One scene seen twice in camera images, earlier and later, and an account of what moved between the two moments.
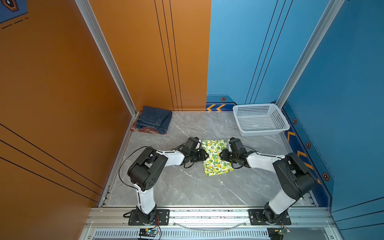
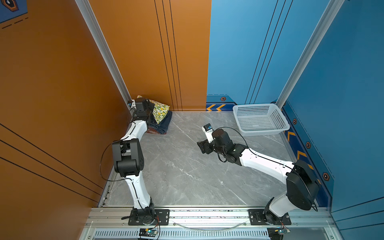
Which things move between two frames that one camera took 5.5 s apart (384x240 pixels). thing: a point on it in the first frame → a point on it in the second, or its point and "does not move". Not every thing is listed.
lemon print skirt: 214,164 → 159,111
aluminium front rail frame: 307,223 does not move
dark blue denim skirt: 158,119 does not move
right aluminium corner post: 332,9 does not move
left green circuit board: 148,232 does not move
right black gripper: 223,155 → 204,145
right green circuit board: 277,233 does not move
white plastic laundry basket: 259,119 does not move
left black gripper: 202,155 → 149,105
